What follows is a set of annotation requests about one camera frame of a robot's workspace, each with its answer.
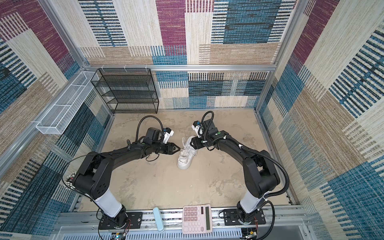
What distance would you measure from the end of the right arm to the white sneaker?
54 millimetres

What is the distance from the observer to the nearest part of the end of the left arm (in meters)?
0.75

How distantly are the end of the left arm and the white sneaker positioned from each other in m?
0.05

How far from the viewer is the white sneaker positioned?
88cm

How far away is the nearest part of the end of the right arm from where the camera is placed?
0.66m
